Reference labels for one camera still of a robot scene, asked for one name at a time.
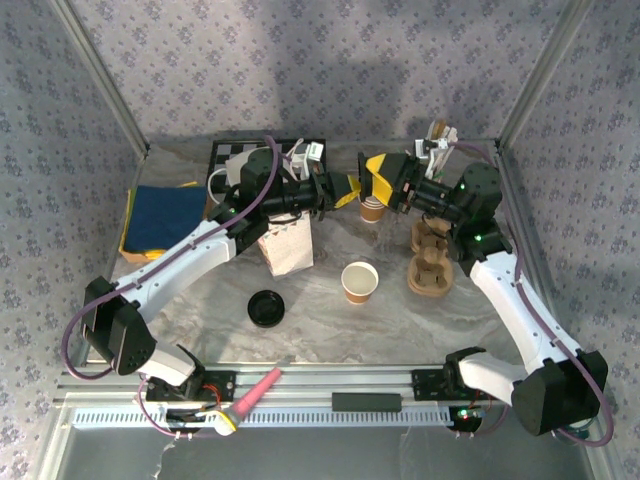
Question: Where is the white animal print paper bag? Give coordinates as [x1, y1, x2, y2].
[207, 149, 316, 278]

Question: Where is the black white chessboard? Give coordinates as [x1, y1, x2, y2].
[206, 139, 329, 194]

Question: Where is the black plastic cup lid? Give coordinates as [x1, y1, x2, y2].
[245, 288, 288, 329]

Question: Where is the black rectangular block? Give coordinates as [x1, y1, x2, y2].
[331, 392, 403, 414]

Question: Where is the controller circuit board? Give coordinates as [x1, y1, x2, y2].
[167, 407, 221, 434]
[447, 404, 489, 432]

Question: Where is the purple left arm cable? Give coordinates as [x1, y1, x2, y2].
[60, 134, 301, 440]

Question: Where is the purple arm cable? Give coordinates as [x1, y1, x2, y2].
[447, 141, 616, 446]
[60, 134, 301, 440]

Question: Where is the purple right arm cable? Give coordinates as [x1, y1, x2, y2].
[447, 141, 616, 446]

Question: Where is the aluminium side rail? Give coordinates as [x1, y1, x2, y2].
[74, 147, 151, 369]
[492, 142, 572, 362]

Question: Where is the aluminium frame post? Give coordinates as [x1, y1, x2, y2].
[49, 0, 151, 157]
[496, 0, 597, 151]

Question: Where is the aluminium extrusion rail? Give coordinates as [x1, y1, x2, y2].
[52, 363, 601, 407]

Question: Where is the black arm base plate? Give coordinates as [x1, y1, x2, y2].
[410, 368, 504, 401]
[144, 369, 237, 404]

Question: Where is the pink handled tool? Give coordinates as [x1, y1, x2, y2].
[212, 355, 296, 437]

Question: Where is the white slotted cable duct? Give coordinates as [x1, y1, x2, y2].
[72, 405, 454, 430]

